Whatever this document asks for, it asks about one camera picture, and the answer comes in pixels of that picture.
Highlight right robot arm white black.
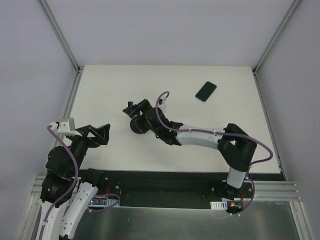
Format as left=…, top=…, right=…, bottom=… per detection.
left=123, top=99, right=257, bottom=200

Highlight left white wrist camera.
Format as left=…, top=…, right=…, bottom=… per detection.
left=49, top=117, right=78, bottom=136

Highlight right white cable duct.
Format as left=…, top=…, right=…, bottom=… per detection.
left=210, top=201, right=228, bottom=211

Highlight black smartphone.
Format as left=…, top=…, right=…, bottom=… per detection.
left=195, top=81, right=217, bottom=102

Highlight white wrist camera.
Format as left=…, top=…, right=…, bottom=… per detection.
left=49, top=117, right=78, bottom=136
left=157, top=98, right=167, bottom=109

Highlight right aluminium corner post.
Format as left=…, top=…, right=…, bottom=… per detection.
left=251, top=0, right=303, bottom=75

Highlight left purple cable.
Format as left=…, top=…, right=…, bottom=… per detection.
left=37, top=126, right=120, bottom=240

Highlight left white cable duct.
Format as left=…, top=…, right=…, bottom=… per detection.
left=88, top=196, right=120, bottom=209

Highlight black phone stand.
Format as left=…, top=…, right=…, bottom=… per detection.
left=129, top=113, right=143, bottom=135

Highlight white cable duct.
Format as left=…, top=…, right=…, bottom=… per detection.
left=88, top=196, right=120, bottom=209
left=210, top=201, right=228, bottom=211

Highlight aluminium frame rail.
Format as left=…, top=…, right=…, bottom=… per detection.
left=31, top=174, right=305, bottom=202

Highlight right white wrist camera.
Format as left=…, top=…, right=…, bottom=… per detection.
left=157, top=98, right=167, bottom=109

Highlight purple cable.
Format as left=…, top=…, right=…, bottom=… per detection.
left=154, top=91, right=274, bottom=218
left=37, top=126, right=120, bottom=240

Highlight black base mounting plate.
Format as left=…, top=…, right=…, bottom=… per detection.
left=47, top=168, right=261, bottom=209

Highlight aluminium corner post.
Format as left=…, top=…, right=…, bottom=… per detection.
left=251, top=0, right=303, bottom=75
left=38, top=0, right=81, bottom=73

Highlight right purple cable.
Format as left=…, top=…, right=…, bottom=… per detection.
left=154, top=91, right=274, bottom=218

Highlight left aluminium corner post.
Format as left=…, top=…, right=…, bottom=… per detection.
left=38, top=0, right=81, bottom=73

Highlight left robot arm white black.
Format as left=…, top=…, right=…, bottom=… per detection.
left=36, top=121, right=111, bottom=240

